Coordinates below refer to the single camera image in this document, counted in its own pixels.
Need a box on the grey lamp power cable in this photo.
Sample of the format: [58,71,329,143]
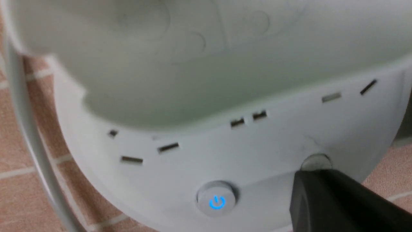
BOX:
[3,39,87,232]

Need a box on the pink checkered tablecloth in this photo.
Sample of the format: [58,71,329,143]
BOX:
[0,49,411,232]

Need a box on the white desk lamp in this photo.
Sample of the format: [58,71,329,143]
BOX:
[1,0,411,232]

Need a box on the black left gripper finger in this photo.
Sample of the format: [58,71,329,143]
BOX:
[289,169,412,232]

